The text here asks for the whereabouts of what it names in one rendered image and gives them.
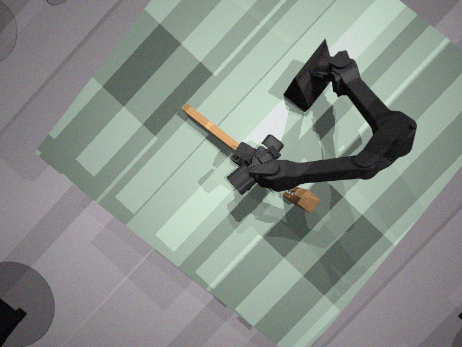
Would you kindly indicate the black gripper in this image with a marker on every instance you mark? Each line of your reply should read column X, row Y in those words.
column 268, row 142

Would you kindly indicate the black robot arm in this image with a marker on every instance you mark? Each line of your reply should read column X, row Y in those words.
column 393, row 136

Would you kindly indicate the light brown wooden board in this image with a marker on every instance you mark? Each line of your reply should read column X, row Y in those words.
column 209, row 126

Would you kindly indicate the wooden post with slot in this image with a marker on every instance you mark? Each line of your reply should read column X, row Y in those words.
column 302, row 198

